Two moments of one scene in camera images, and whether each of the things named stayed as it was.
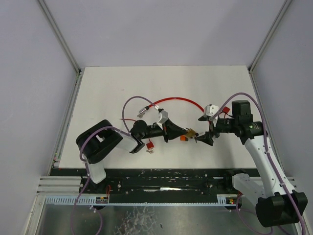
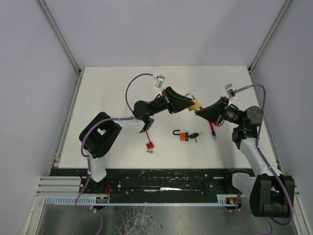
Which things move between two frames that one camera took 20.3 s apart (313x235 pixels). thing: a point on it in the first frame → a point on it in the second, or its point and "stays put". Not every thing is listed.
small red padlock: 150,145 stays put
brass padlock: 190,133 → 196,105
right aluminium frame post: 285,6 stays put
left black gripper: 165,132 → 168,101
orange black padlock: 183,138 stays put
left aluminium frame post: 61,37 stays put
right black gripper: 214,128 → 224,110
